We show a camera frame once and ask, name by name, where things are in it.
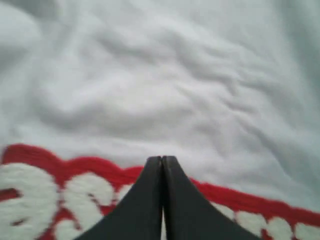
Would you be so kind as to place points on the white t-shirt red logo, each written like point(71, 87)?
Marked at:
point(89, 89)

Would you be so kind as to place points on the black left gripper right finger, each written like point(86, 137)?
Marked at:
point(188, 215)

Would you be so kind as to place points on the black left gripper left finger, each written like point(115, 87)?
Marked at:
point(138, 216)

